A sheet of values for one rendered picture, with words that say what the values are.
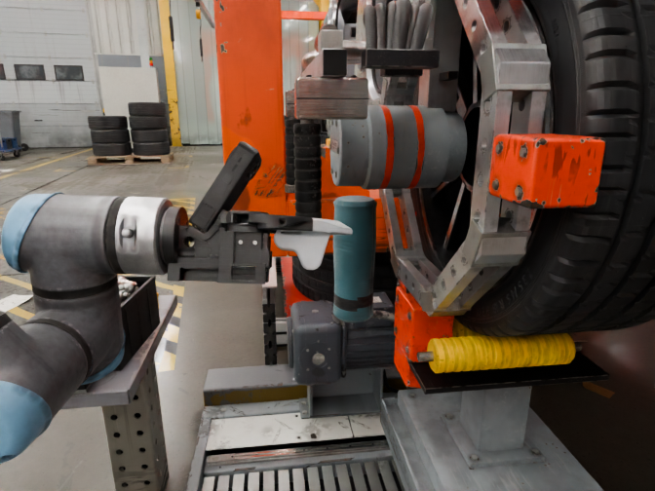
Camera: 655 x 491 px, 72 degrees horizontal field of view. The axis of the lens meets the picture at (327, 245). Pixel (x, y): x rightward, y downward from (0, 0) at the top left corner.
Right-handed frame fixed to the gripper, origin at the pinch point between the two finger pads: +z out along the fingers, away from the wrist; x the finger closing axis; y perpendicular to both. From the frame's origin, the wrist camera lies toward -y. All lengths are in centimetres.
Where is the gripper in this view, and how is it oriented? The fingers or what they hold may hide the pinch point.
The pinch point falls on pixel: (341, 225)
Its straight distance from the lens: 54.0
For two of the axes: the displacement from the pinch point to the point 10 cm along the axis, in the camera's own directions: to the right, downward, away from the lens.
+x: 0.7, -0.4, -10.0
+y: -0.3, 10.0, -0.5
